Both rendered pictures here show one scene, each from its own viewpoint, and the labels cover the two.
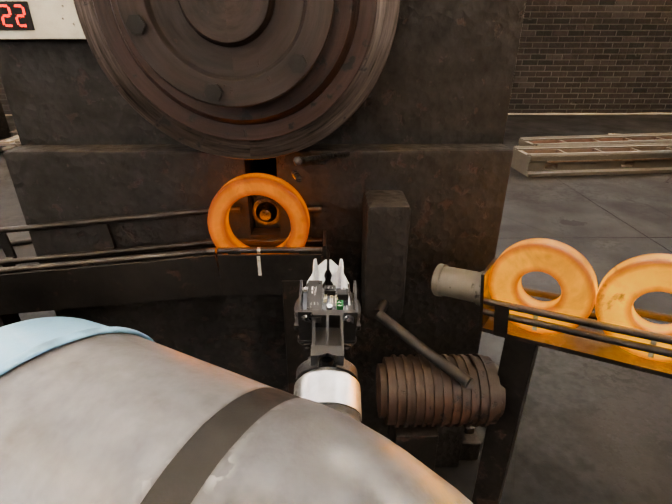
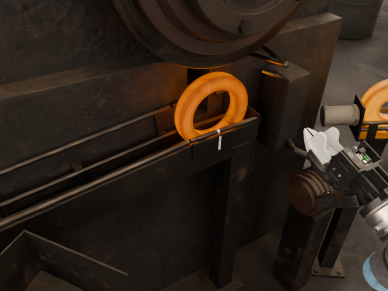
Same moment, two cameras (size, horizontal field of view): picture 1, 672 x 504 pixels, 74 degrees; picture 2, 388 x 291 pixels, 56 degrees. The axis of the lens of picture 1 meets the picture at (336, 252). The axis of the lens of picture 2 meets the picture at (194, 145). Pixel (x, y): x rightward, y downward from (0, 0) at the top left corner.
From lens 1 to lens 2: 60 cm
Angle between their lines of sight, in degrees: 29
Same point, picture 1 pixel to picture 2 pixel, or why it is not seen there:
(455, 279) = (340, 114)
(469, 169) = (320, 36)
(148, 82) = (165, 20)
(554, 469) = not seen: hidden behind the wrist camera
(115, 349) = not seen: outside the picture
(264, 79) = (277, 8)
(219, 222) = (189, 119)
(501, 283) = (370, 109)
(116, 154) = (82, 82)
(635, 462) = not seen: hidden behind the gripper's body
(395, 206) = (303, 75)
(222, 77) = (249, 11)
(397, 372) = (317, 182)
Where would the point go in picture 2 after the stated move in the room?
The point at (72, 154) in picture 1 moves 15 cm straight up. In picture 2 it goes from (39, 93) to (17, 11)
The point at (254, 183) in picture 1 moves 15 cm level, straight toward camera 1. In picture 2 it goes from (217, 82) to (272, 111)
